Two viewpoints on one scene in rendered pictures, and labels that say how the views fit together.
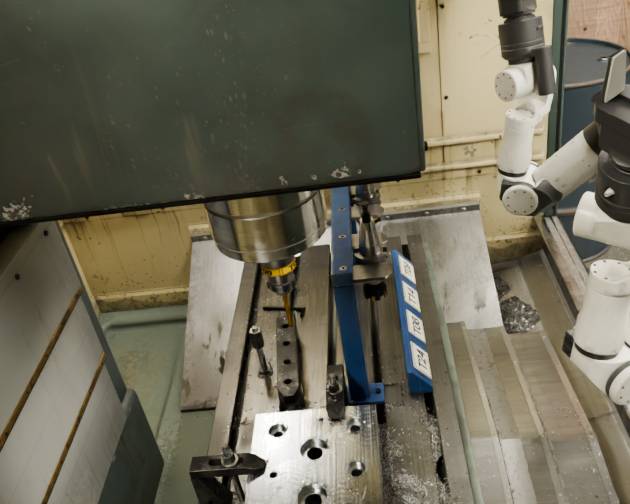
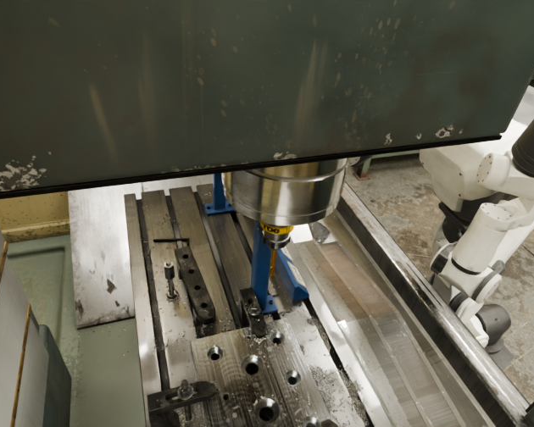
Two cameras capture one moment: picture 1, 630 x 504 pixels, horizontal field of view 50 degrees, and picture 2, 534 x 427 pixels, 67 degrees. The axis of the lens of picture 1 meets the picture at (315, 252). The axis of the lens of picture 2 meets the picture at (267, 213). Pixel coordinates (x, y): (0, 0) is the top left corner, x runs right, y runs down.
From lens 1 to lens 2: 0.54 m
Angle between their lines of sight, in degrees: 24
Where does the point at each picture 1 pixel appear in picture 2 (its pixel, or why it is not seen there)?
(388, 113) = (518, 67)
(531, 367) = (341, 267)
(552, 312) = (336, 227)
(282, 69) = not seen: outside the picture
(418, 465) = (319, 359)
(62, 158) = (115, 93)
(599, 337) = (481, 260)
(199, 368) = (89, 291)
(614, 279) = (503, 219)
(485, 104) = not seen: hidden behind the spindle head
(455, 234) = not seen: hidden behind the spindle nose
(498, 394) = (330, 289)
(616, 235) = (520, 186)
